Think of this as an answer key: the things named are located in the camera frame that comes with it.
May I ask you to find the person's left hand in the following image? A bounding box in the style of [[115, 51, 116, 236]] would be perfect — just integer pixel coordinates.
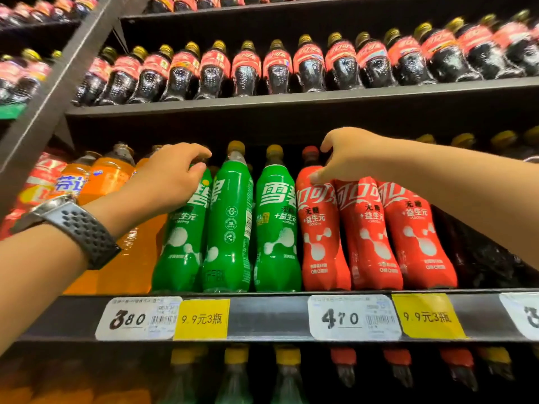
[[84, 141, 213, 239]]

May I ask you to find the person's right hand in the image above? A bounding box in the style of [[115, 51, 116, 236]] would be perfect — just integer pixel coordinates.
[[309, 126, 395, 186]]

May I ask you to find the row of small red-label bottles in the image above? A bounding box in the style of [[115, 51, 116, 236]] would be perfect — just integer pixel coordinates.
[[0, 0, 100, 26], [74, 9, 539, 107], [0, 48, 63, 105], [143, 0, 337, 14]]

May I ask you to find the black metal shelf rack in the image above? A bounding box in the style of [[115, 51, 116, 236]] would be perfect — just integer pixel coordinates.
[[0, 0, 539, 404]]

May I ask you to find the person's right forearm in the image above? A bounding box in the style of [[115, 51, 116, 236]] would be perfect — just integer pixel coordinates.
[[387, 136, 539, 270]]

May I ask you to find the person's left forearm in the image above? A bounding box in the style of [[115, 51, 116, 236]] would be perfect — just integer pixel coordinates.
[[0, 205, 123, 356]]

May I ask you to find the grey perforated-band wristwatch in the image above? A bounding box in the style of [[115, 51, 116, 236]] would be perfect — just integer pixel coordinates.
[[10, 194, 122, 270]]

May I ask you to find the white price tag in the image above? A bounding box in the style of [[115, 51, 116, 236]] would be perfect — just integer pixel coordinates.
[[499, 292, 539, 341], [95, 296, 183, 342], [307, 294, 403, 342]]

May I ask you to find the yellow price tag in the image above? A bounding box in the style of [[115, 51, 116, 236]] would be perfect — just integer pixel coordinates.
[[391, 293, 467, 341], [173, 298, 231, 341]]

